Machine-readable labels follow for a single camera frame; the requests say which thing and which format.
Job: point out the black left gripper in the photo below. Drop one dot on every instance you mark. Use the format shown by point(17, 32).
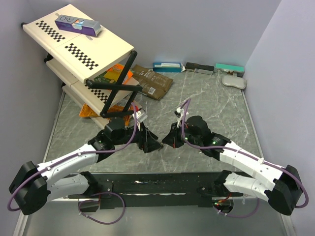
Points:
point(145, 142)

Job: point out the black long box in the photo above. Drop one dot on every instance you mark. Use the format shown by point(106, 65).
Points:
point(199, 68)

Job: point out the brown coffee bag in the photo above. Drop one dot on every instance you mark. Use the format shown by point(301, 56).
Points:
point(154, 85)

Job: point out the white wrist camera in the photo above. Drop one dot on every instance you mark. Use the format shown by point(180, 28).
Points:
point(180, 112)
point(140, 116)

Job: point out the teal white box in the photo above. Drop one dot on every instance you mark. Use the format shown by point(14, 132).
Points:
point(229, 69)

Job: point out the grey silver pouch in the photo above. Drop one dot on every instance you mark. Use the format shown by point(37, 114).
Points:
point(234, 81)

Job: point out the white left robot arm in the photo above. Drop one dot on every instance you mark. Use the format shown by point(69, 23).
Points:
point(35, 185)

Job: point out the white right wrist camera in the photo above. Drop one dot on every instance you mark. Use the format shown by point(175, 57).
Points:
point(180, 112)

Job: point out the purple silver carton box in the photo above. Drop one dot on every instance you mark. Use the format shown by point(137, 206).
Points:
point(78, 25)

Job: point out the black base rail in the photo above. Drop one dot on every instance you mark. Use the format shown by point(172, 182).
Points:
point(160, 189)

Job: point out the blue white box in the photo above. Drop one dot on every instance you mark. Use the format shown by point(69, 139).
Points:
point(168, 67)

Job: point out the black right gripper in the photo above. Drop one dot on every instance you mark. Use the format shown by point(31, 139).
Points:
point(172, 138)

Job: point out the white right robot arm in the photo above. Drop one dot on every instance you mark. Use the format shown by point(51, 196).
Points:
point(279, 186)

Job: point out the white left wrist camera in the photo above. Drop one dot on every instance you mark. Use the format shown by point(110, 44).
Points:
point(140, 116)

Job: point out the orange packet lower shelf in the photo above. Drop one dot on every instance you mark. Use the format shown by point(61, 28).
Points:
point(87, 112)

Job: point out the green yellow box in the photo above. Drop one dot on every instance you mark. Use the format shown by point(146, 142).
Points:
point(107, 77)

